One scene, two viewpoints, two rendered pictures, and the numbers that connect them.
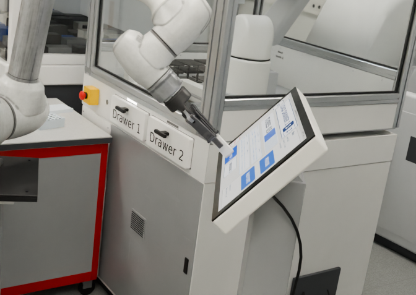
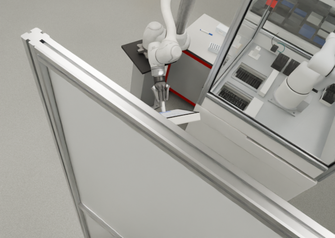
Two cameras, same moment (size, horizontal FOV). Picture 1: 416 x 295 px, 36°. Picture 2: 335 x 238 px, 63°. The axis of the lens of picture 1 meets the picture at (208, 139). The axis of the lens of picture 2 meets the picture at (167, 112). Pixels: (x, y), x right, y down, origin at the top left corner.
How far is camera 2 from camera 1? 1.78 m
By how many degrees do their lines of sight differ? 57
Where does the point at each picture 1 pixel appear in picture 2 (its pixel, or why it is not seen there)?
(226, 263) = not seen: hidden behind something
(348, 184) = (270, 174)
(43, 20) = (182, 13)
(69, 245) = (197, 95)
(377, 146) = (297, 176)
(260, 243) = not seen: hidden behind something
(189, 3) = (166, 47)
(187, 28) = (161, 56)
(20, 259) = (180, 86)
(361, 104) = (292, 151)
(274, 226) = not seen: hidden behind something
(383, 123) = (307, 171)
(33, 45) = (178, 21)
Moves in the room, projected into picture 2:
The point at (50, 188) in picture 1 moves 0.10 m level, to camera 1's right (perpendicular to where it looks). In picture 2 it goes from (196, 72) to (200, 80)
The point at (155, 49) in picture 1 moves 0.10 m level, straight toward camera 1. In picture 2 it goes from (152, 56) to (137, 59)
